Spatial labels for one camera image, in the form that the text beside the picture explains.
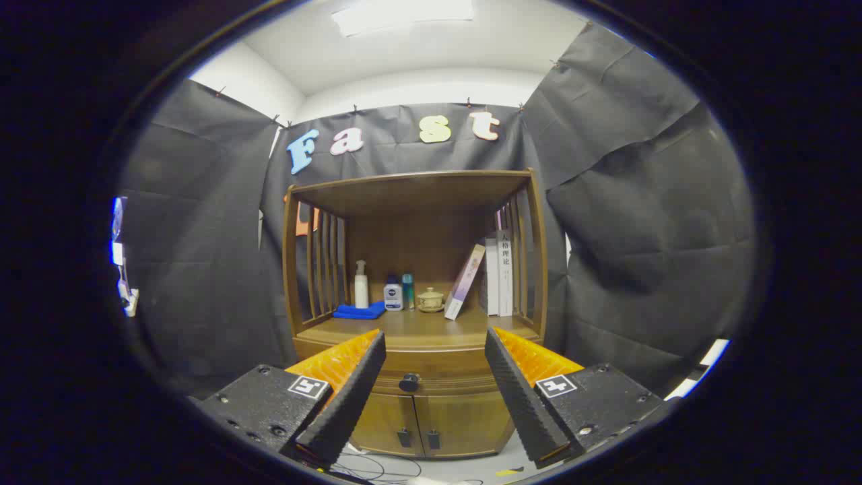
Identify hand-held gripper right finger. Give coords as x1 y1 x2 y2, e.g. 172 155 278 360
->
485 327 667 470

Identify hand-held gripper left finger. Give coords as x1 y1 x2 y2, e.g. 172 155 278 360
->
192 329 387 467

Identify wooden drawer with black knob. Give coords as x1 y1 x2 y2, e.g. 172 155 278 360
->
294 339 541 397

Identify wooden cabinet door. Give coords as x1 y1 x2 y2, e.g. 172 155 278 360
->
350 394 425 457
414 391 516 459

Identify wooden countertop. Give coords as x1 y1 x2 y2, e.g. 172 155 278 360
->
296 309 543 351

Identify wooden cabinet with slatted sides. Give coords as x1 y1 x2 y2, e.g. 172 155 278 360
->
281 168 550 460

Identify blue folded cloth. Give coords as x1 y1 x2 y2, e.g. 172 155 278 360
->
333 301 387 320

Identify white book with black lettering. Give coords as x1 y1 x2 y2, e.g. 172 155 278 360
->
497 229 515 317

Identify plain white book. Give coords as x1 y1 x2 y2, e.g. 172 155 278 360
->
485 237 500 317

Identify purple and white book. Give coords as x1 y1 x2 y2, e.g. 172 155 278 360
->
444 244 486 321

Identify black floor cables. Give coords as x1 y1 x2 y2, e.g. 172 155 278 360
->
337 451 486 485

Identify white device with cable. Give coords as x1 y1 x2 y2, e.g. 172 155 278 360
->
111 195 140 317

